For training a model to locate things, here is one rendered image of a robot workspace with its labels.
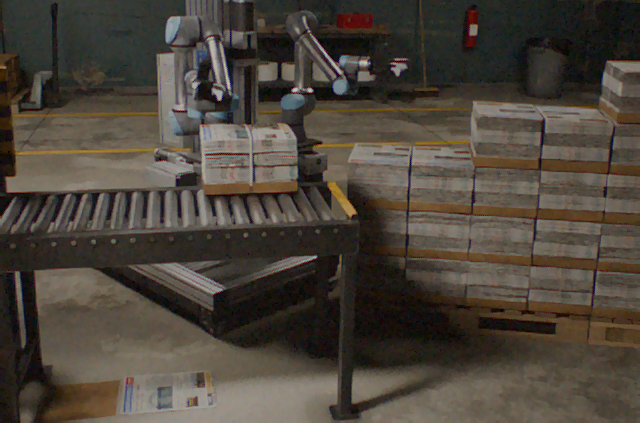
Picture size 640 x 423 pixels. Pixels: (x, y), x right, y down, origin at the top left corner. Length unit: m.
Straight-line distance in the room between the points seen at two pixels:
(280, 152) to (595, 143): 1.40
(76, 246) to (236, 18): 1.50
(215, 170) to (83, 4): 7.05
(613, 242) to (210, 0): 2.17
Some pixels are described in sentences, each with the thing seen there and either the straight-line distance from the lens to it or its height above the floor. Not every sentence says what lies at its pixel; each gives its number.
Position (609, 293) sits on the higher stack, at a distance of 3.84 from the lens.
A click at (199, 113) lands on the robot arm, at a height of 1.08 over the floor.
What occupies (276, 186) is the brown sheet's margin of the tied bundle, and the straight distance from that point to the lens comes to 3.13.
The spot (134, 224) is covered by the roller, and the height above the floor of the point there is 0.80.
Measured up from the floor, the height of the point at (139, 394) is 0.01.
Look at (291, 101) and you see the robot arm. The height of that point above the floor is 1.03.
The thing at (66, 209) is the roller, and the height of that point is 0.80.
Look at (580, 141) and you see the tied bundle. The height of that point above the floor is 0.97.
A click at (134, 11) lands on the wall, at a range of 9.95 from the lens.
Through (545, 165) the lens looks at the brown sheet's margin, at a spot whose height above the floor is 0.86.
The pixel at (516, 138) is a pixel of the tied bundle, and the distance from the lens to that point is 3.55.
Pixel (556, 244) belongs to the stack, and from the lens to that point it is 3.70.
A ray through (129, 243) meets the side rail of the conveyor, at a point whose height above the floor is 0.76.
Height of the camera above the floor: 1.73
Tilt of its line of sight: 16 degrees down
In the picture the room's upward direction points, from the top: 1 degrees clockwise
